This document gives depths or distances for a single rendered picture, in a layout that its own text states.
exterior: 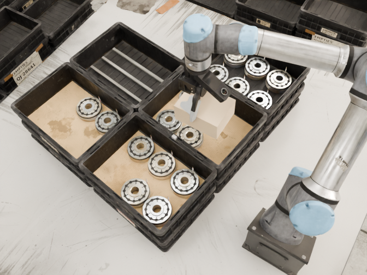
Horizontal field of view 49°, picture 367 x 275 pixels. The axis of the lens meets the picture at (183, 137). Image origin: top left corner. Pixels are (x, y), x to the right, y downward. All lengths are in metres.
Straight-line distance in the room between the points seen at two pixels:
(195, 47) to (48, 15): 1.91
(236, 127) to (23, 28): 1.56
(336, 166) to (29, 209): 1.15
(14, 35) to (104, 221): 1.43
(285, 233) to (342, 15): 1.60
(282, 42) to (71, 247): 1.03
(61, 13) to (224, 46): 1.92
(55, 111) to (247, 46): 0.95
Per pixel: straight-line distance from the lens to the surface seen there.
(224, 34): 1.06
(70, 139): 1.64
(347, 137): 1.14
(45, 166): 1.77
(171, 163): 1.48
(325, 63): 1.22
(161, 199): 1.42
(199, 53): 1.08
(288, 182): 1.33
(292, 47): 1.19
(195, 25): 1.05
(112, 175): 1.52
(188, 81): 1.20
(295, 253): 1.34
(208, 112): 1.27
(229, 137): 1.56
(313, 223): 1.19
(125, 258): 1.54
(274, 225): 1.35
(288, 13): 2.73
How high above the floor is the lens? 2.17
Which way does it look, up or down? 59 degrees down
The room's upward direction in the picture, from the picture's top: 5 degrees counter-clockwise
